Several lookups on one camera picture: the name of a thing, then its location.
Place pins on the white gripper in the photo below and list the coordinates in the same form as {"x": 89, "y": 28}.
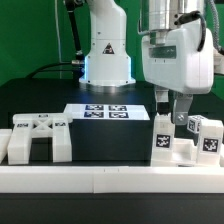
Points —
{"x": 178, "y": 66}

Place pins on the white chair seat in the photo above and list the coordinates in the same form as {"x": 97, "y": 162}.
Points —
{"x": 184, "y": 154}

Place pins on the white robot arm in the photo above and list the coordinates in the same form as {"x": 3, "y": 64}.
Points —
{"x": 108, "y": 66}

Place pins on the white tagged cube nut right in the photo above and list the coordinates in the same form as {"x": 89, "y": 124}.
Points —
{"x": 193, "y": 124}

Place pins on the white sheet with tags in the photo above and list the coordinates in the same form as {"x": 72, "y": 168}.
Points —
{"x": 107, "y": 112}

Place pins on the white front fence bar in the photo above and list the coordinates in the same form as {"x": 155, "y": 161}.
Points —
{"x": 61, "y": 179}

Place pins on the white fence bar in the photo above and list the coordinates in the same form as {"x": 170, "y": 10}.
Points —
{"x": 61, "y": 179}
{"x": 5, "y": 135}

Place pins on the white left fence bar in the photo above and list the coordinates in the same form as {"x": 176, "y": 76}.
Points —
{"x": 5, "y": 135}

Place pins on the white chair back frame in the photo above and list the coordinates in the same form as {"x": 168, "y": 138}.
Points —
{"x": 40, "y": 125}

